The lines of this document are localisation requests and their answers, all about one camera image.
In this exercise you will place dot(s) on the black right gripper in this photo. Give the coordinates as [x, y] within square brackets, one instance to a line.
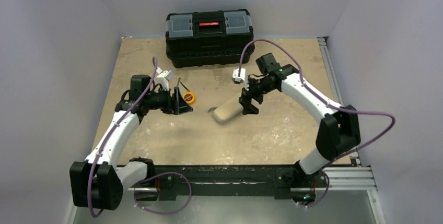
[251, 95]

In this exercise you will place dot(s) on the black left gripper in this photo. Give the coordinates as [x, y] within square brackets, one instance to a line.
[176, 99]

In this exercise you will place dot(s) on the black plastic toolbox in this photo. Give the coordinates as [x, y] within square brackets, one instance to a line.
[209, 38]

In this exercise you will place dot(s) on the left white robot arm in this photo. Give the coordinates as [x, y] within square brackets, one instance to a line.
[96, 182]

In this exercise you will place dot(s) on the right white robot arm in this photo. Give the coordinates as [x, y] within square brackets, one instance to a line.
[338, 130]

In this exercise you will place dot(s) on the yellow tape measure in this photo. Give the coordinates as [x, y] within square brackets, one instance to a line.
[189, 97]

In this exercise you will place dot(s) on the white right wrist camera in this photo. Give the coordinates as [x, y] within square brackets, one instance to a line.
[239, 76]

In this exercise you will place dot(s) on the aluminium frame rail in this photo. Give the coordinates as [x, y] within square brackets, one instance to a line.
[339, 177]

